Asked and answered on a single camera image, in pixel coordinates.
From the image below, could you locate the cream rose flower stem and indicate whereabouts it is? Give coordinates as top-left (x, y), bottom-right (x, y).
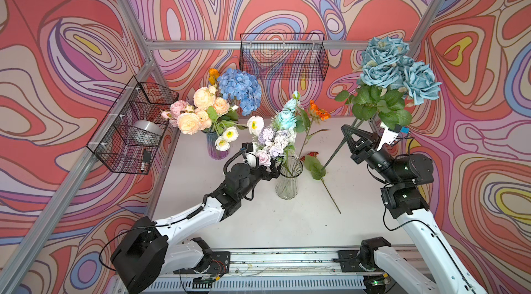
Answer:
top-left (193, 85), bottom-right (217, 111)

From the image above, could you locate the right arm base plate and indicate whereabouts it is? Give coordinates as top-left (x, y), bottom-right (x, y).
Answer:
top-left (333, 247), bottom-right (383, 273)

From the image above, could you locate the small black device in basket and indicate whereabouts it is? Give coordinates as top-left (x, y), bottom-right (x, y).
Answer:
top-left (142, 149), bottom-right (152, 164)

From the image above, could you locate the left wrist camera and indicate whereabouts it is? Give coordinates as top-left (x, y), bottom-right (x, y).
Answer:
top-left (242, 143), bottom-right (257, 168)

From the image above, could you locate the white tape roll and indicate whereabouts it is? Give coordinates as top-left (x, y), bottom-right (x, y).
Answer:
top-left (133, 120), bottom-right (163, 138)

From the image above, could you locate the peach rose flower stem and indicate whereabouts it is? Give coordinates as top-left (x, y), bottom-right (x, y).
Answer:
top-left (168, 98), bottom-right (234, 135)

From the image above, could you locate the blue purple glass vase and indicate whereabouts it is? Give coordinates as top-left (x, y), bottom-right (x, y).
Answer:
top-left (205, 131), bottom-right (230, 161)

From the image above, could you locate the orange gerbera flower stem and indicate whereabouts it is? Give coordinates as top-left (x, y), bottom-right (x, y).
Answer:
top-left (298, 100), bottom-right (331, 159)

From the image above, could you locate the pale blue rose stem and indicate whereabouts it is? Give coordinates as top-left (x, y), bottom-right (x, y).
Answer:
top-left (272, 91), bottom-right (301, 130)

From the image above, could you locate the black wire basket back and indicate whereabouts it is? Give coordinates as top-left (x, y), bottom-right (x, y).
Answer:
top-left (239, 31), bottom-right (329, 81)

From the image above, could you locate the teal white bouquet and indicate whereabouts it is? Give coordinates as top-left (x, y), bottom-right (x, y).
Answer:
top-left (321, 35), bottom-right (443, 170)

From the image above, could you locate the white yellow-centred poppy stem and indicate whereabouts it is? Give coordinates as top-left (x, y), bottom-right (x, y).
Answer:
top-left (214, 116), bottom-right (265, 152)

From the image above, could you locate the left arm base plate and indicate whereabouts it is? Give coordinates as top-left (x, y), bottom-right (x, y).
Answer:
top-left (174, 251), bottom-right (231, 276)

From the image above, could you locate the pink rose flower stem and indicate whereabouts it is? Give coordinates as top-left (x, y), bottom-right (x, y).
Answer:
top-left (160, 100), bottom-right (194, 120)

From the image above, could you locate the red sunflower stem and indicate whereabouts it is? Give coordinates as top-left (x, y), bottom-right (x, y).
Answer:
top-left (300, 152), bottom-right (342, 215)

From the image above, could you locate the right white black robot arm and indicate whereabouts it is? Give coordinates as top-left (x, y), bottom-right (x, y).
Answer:
top-left (338, 125), bottom-right (486, 293)

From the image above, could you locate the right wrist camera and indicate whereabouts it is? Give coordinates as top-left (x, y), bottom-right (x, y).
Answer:
top-left (376, 123), bottom-right (410, 151)

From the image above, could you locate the blue hydrangea flower stem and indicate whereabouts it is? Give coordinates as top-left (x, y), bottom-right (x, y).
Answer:
top-left (217, 69), bottom-right (262, 116)

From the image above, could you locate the black wire basket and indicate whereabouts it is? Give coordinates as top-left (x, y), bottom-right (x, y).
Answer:
top-left (239, 31), bottom-right (329, 81)
top-left (87, 77), bottom-right (179, 175)

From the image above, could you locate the clear ribbed glass vase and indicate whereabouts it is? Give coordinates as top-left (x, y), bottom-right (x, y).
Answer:
top-left (275, 156), bottom-right (304, 200)

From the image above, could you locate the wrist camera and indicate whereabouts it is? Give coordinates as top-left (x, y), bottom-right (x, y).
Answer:
top-left (242, 143), bottom-right (257, 168)
top-left (376, 123), bottom-right (410, 151)

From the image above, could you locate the orange poppy flower stem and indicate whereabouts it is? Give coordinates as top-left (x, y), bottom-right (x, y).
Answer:
top-left (208, 69), bottom-right (220, 86)

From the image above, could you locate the lilac white mixed bouquet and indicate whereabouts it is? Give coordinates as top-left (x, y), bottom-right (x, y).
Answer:
top-left (249, 127), bottom-right (297, 167)

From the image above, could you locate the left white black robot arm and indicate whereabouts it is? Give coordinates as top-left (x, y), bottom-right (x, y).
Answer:
top-left (111, 163), bottom-right (281, 293)

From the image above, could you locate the black wire basket left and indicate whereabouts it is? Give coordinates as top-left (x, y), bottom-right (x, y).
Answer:
top-left (87, 77), bottom-right (179, 175)

